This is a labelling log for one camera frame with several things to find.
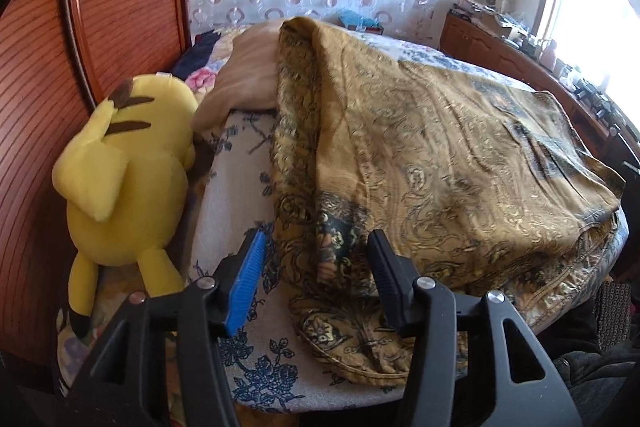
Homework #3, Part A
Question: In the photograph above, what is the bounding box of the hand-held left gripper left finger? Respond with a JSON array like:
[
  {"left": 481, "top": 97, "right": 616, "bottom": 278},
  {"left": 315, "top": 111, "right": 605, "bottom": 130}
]
[{"left": 70, "top": 230, "right": 268, "bottom": 427}]

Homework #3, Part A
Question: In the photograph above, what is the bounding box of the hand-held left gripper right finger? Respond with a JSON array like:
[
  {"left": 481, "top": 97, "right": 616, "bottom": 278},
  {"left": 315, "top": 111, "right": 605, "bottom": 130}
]
[{"left": 369, "top": 229, "right": 583, "bottom": 427}]

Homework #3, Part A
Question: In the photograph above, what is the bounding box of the golden patterned shirt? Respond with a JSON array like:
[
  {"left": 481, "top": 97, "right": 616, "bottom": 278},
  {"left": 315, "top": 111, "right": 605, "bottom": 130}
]
[{"left": 272, "top": 17, "right": 628, "bottom": 390}]

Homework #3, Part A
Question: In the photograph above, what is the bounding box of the blue floral white cloth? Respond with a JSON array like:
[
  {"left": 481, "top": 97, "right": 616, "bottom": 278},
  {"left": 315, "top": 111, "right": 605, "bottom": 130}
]
[{"left": 192, "top": 29, "right": 626, "bottom": 415}]

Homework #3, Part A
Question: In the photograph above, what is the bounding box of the yellow plush toy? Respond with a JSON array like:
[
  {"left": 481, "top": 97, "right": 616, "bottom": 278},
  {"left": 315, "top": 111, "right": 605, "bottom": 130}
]
[{"left": 52, "top": 74, "right": 201, "bottom": 340}]

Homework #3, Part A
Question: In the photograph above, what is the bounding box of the beige pillow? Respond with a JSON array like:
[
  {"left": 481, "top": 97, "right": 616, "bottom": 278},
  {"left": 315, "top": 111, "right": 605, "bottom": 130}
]
[{"left": 192, "top": 19, "right": 287, "bottom": 132}]

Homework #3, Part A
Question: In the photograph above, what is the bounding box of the person's dark clothing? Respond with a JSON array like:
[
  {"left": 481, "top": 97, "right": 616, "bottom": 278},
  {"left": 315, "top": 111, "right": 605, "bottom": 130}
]
[{"left": 542, "top": 277, "right": 640, "bottom": 427}]

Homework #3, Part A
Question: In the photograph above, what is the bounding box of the navy bed sheet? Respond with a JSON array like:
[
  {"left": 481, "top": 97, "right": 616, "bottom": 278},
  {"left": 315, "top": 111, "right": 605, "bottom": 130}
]
[{"left": 172, "top": 34, "right": 221, "bottom": 80}]

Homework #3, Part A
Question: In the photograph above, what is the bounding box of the low wooden cabinet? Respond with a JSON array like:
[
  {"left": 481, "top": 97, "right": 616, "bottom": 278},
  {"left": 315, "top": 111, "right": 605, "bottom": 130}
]
[{"left": 439, "top": 9, "right": 640, "bottom": 178}]

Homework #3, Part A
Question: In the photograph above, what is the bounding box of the pale plastic bottle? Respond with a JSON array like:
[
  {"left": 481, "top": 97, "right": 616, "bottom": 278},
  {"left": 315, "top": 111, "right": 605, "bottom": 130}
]
[{"left": 540, "top": 39, "right": 558, "bottom": 70}]

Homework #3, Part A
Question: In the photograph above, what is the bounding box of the pile of clutter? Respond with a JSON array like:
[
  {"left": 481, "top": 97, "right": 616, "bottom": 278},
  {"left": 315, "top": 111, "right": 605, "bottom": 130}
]
[{"left": 450, "top": 0, "right": 526, "bottom": 38}]

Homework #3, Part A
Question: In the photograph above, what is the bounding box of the wooden slatted wardrobe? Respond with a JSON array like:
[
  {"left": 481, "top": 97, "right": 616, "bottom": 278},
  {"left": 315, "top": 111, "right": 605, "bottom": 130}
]
[{"left": 0, "top": 0, "right": 193, "bottom": 368}]

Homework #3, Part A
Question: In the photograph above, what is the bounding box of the window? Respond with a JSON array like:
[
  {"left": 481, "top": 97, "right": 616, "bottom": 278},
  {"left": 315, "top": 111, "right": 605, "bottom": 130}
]
[{"left": 530, "top": 0, "right": 640, "bottom": 108}]

